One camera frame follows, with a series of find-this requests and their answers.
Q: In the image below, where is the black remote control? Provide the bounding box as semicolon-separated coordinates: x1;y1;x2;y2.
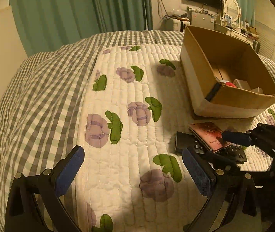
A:
175;131;248;164

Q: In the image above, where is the white square box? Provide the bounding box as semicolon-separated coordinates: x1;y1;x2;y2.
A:
250;87;263;94

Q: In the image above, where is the white small box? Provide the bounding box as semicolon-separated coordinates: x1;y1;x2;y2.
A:
233;79;251;91

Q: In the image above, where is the red round cap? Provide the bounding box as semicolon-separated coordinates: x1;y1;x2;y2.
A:
225;82;236;87

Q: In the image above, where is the grey checkered bed cover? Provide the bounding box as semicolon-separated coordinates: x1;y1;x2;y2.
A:
0;30;275;232

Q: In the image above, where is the white floral quilted mat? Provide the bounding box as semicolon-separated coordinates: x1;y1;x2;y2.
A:
43;43;275;232

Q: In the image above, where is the brown cardboard box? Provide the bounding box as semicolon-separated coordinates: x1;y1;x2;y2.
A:
180;26;275;118

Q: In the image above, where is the white dressing table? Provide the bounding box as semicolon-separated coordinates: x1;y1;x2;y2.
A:
214;23;261;53

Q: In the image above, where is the silver small refrigerator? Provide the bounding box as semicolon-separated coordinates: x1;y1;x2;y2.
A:
190;12;216;30

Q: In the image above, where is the white oval vanity mirror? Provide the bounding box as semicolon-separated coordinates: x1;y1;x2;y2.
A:
224;0;241;23

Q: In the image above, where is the white suitcase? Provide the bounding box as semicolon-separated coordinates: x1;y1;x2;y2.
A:
165;18;190;32

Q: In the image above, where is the white flat mop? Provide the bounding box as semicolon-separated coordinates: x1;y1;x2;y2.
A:
142;0;149;30

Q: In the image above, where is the large teal curtain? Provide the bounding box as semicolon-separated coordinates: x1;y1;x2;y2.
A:
9;0;153;56

